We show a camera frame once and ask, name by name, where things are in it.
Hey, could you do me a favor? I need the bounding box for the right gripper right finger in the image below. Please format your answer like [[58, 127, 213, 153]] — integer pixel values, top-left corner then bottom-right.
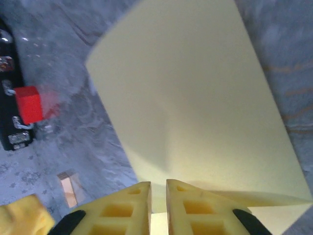
[[166, 178, 273, 235]]

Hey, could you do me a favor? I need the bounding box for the small wooden block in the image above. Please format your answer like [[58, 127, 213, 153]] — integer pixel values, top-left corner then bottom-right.
[[56, 170, 86, 209]]

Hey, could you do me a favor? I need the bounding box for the black briefcase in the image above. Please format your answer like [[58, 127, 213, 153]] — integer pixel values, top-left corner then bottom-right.
[[0, 17, 35, 151]]

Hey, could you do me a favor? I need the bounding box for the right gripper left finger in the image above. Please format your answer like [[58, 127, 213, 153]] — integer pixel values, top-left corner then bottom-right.
[[52, 181, 152, 235]]

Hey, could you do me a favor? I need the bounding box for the yellow cloth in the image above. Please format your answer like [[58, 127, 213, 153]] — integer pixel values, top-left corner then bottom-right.
[[85, 0, 313, 235]]

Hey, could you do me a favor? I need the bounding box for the red block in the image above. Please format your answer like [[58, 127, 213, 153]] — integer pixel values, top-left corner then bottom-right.
[[14, 85, 62, 125]]

